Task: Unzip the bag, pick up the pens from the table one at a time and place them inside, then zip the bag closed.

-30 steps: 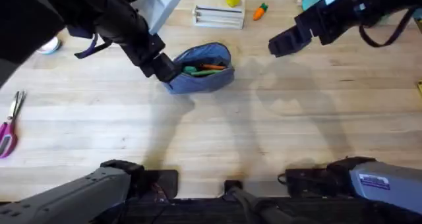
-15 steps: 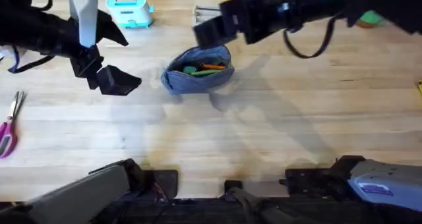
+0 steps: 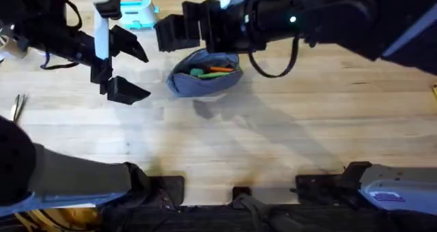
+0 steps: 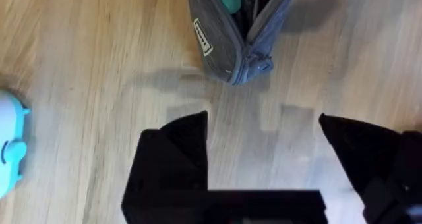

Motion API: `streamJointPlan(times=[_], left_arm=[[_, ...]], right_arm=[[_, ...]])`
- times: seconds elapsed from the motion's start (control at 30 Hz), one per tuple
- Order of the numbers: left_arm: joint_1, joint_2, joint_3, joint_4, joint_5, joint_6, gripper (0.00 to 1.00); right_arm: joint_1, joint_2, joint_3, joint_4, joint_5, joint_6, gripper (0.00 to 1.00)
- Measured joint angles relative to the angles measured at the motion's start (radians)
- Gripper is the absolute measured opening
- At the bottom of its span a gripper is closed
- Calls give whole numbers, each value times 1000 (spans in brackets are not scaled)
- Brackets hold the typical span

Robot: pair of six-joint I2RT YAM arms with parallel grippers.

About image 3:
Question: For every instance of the teal plastic box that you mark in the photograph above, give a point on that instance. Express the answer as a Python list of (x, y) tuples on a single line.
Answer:
[(138, 12)]

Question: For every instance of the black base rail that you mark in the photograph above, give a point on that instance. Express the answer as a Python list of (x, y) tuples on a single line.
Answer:
[(273, 218)]

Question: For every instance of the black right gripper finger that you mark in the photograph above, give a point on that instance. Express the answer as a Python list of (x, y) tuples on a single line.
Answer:
[(175, 32), (196, 10)]

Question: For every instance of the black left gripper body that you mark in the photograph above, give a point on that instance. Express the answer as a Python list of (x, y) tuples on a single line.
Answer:
[(76, 47)]

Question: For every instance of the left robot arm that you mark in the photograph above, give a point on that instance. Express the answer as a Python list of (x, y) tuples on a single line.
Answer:
[(68, 177)]

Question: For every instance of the left wrist upright plate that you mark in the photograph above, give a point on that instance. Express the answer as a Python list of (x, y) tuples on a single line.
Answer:
[(101, 37)]

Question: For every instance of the blue soft zip bag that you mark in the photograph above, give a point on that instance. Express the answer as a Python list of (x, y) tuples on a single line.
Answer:
[(201, 83)]

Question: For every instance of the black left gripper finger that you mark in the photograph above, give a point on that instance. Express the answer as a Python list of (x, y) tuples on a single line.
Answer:
[(124, 90), (128, 42)]

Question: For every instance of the black scissors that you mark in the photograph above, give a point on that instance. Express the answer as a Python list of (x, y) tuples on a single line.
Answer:
[(20, 107)]

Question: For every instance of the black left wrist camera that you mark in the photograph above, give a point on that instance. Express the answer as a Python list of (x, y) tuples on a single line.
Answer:
[(110, 7)]

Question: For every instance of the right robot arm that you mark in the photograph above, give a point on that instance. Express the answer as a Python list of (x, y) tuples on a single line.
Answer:
[(358, 20)]

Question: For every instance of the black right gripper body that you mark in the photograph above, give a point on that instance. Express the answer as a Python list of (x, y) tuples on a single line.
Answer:
[(235, 27)]

